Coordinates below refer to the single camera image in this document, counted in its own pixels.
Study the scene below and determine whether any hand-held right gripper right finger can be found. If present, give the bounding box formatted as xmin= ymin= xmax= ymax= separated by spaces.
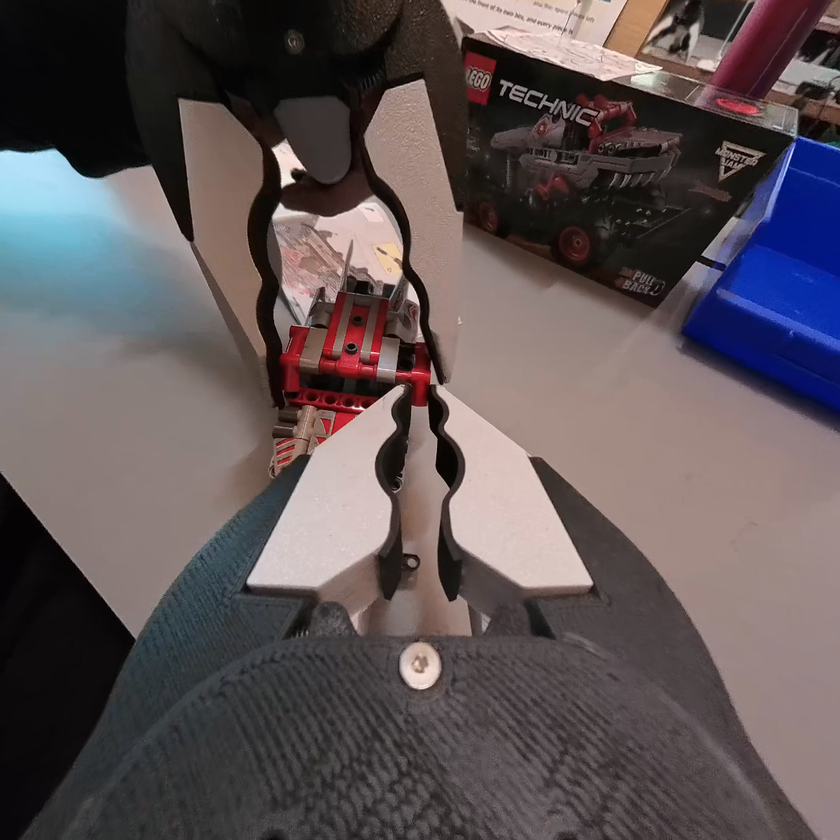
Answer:
xmin=428 ymin=386 xmax=595 ymax=636

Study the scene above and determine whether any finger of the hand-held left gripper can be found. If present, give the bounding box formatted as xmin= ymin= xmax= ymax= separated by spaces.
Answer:
xmin=177 ymin=97 xmax=290 ymax=409
xmin=354 ymin=77 xmax=466 ymax=385

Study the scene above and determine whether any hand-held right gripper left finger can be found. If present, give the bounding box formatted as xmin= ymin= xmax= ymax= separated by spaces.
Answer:
xmin=246 ymin=385 xmax=413 ymax=636

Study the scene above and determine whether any red grey toy brick truck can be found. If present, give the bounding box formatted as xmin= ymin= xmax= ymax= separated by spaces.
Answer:
xmin=266 ymin=276 xmax=437 ymax=483

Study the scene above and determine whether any person's left forearm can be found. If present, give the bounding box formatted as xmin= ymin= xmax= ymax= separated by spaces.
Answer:
xmin=0 ymin=0 xmax=148 ymax=179

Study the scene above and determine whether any grey desk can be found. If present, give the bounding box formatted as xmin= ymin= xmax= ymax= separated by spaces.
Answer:
xmin=0 ymin=147 xmax=840 ymax=840

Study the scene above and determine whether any person's left hand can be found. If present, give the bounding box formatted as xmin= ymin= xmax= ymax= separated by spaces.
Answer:
xmin=281 ymin=167 xmax=370 ymax=217

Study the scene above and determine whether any cardboard instruction board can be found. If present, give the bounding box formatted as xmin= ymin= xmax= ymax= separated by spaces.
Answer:
xmin=440 ymin=0 xmax=664 ymax=53

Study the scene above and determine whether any toy instruction booklet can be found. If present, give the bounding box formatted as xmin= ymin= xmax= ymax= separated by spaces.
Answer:
xmin=270 ymin=200 xmax=416 ymax=322

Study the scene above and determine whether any white paper sheet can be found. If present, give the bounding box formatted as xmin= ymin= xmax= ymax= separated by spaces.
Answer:
xmin=472 ymin=26 xmax=664 ymax=83

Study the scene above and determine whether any dark toy truck box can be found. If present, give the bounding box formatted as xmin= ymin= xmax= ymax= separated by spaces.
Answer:
xmin=459 ymin=33 xmax=798 ymax=309

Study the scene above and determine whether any person's black clothing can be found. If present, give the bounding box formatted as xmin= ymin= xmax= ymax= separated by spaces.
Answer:
xmin=0 ymin=472 xmax=135 ymax=840

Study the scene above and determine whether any blue storage bin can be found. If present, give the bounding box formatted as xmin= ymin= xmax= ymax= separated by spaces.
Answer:
xmin=681 ymin=136 xmax=840 ymax=411

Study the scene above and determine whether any magenta bottle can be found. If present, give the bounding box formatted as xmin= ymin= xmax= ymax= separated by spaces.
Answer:
xmin=709 ymin=0 xmax=834 ymax=99

